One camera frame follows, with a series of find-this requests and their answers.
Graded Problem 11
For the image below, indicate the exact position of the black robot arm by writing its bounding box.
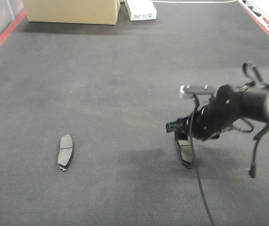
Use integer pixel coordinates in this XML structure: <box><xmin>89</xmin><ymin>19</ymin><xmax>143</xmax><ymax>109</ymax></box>
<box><xmin>166</xmin><ymin>85</ymin><xmax>269</xmax><ymax>141</ymax></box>

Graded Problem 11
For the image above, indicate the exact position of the cardboard box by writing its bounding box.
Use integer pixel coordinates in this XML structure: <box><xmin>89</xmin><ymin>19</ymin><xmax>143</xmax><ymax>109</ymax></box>
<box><xmin>23</xmin><ymin>0</ymin><xmax>120</xmax><ymax>25</ymax></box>

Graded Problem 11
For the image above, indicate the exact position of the grey brake pad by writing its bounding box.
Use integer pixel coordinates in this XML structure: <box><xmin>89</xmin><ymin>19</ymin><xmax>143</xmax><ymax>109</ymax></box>
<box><xmin>57</xmin><ymin>134</ymin><xmax>74</xmax><ymax>172</ymax></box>
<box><xmin>176</xmin><ymin>139</ymin><xmax>193</xmax><ymax>169</ymax></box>

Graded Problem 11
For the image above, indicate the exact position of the white carton box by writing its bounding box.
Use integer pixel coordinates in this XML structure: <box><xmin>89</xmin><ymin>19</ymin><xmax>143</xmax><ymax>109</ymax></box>
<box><xmin>124</xmin><ymin>0</ymin><xmax>157</xmax><ymax>21</ymax></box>

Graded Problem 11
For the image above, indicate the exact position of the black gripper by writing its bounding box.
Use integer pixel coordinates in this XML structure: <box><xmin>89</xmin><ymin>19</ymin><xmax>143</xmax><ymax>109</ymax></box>
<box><xmin>165</xmin><ymin>85</ymin><xmax>241</xmax><ymax>141</ymax></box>

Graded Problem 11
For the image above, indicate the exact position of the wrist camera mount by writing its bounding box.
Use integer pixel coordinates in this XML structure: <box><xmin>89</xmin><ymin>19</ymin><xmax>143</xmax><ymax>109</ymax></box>
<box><xmin>179</xmin><ymin>84</ymin><xmax>216</xmax><ymax>99</ymax></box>

